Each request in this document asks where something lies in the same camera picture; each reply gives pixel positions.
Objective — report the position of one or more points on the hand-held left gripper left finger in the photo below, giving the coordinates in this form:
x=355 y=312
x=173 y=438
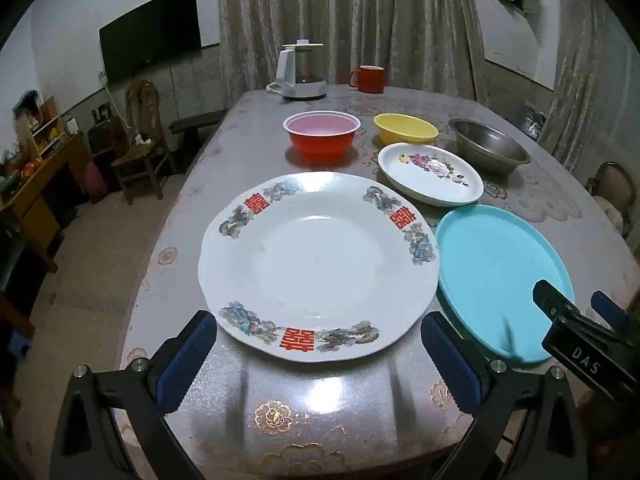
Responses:
x=185 y=362

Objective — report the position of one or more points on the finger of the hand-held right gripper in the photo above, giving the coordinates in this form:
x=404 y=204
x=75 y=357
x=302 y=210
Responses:
x=607 y=310
x=552 y=305

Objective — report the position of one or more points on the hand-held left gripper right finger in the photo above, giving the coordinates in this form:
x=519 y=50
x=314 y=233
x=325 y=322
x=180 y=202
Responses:
x=450 y=365

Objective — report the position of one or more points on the teal plastic plate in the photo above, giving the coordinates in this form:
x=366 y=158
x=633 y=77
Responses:
x=500 y=270

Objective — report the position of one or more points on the stainless steel bowl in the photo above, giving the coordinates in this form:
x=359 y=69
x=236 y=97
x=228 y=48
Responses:
x=490 y=152

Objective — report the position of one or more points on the large white plate red print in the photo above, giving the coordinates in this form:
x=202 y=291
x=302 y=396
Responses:
x=320 y=260

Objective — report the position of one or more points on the small white floral plate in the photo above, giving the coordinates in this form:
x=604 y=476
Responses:
x=425 y=182

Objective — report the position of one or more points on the yellow bowl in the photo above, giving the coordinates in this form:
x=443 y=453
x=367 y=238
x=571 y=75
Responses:
x=405 y=132

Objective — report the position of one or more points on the red plastic bowl pink inside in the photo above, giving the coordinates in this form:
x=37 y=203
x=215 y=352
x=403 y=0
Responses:
x=320 y=145

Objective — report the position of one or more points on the round-back cushioned chair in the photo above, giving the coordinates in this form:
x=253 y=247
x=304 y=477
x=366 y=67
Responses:
x=610 y=185

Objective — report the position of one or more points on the plastic water bottles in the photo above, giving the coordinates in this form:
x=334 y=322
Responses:
x=535 y=122

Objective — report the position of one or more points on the pink bag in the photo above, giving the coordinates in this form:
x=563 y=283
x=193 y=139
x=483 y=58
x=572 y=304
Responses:
x=95 y=180

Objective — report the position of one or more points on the wooden chair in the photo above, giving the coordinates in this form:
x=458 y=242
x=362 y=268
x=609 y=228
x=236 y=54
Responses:
x=142 y=160

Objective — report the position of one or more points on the yellow wooden cabinet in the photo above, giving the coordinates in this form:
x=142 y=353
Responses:
x=40 y=195

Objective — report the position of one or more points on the sheer window curtain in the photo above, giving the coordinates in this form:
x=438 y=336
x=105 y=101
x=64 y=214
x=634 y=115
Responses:
x=590 y=85

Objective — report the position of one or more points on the dark wooden bench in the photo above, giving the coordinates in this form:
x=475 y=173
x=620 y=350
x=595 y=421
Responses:
x=197 y=122

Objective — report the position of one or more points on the red mug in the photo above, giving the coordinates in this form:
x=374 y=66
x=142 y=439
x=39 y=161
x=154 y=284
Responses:
x=370 y=80

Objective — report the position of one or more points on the white electric glass kettle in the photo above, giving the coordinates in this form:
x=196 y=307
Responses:
x=295 y=72

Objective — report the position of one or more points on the beige velvet curtain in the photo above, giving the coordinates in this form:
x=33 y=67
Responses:
x=350 y=20

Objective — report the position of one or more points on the black wall television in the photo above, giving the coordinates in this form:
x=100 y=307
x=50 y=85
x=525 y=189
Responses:
x=150 y=35

